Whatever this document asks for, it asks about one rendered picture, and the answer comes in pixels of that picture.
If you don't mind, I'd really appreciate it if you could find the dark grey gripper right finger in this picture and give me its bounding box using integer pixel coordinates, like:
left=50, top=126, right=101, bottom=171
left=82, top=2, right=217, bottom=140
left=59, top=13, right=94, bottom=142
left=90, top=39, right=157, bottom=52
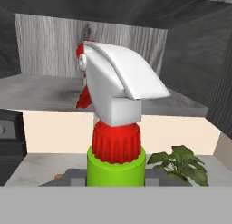
left=144, top=168, right=193, bottom=187

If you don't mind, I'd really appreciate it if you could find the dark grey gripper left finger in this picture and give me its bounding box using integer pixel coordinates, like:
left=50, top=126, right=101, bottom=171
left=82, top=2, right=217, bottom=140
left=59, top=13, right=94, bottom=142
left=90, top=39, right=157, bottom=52
left=39, top=168, right=89, bottom=187

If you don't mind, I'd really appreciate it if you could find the green spray bottle white trigger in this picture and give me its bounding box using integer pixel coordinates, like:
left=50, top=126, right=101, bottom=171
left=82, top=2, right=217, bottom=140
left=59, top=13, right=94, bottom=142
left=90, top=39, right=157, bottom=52
left=75, top=40, right=172, bottom=187

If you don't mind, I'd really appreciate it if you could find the dark grey cabinet door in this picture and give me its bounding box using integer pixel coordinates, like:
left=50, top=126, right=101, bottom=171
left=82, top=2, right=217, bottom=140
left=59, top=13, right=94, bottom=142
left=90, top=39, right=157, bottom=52
left=206, top=34, right=232, bottom=141

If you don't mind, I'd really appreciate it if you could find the grey wood open cabinet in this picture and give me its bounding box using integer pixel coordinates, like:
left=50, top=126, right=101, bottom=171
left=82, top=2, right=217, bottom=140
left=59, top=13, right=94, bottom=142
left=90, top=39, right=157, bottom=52
left=0, top=0, right=232, bottom=118

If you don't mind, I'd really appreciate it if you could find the green leafy plant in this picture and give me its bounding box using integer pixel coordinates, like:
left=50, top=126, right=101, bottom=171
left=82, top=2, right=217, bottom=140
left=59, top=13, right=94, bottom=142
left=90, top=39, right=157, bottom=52
left=147, top=144, right=210, bottom=187

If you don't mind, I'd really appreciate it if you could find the black appliance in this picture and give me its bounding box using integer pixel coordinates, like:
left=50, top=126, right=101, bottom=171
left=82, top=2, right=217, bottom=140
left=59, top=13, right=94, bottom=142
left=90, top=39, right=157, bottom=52
left=0, top=109, right=28, bottom=187

